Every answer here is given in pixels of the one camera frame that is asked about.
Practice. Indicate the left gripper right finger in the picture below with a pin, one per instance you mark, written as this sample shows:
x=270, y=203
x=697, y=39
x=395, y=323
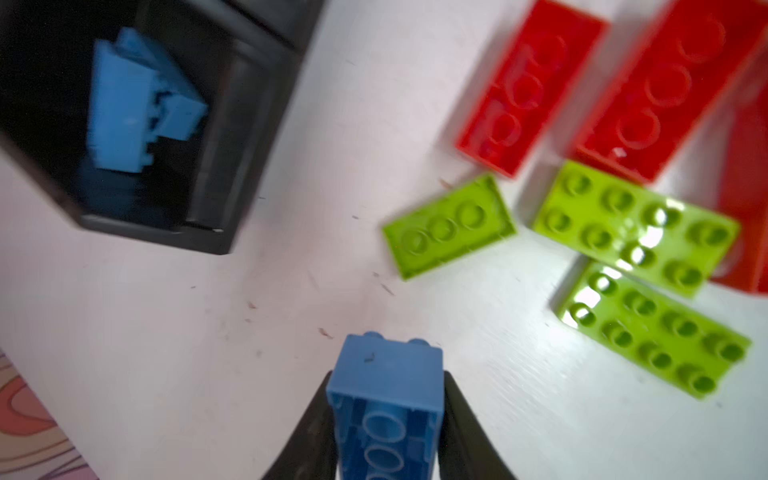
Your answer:
x=465, y=451

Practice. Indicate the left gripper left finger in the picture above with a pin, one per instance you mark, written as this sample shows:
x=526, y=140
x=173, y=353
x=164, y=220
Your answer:
x=311, y=452

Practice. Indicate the blue lego brick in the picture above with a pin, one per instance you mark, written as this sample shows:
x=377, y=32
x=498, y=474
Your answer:
x=182, y=104
x=120, y=108
x=387, y=399

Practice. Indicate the green lego brick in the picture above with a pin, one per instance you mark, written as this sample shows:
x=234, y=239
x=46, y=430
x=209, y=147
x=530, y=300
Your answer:
x=668, y=339
x=452, y=226
x=671, y=244

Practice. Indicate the red lego brick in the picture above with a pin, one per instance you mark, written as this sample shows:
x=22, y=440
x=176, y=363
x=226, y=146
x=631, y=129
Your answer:
x=693, y=52
x=538, y=69

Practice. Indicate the green lego brick beside arch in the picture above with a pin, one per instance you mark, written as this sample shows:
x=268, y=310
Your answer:
x=671, y=244

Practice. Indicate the left black plastic bin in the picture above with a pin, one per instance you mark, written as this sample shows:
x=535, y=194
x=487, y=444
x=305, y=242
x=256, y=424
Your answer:
x=244, y=59

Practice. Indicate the red lego brick above arch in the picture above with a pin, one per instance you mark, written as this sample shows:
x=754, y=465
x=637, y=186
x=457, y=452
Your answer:
x=693, y=52

